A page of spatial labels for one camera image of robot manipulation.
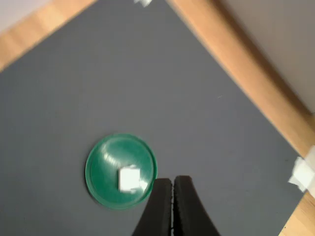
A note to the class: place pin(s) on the white tape piece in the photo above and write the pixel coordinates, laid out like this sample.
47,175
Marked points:
302,172
144,2

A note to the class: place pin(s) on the dark grey mat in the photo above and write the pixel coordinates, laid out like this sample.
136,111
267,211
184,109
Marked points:
73,73

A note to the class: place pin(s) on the small white plastic terminal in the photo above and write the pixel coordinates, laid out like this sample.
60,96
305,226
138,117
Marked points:
130,178

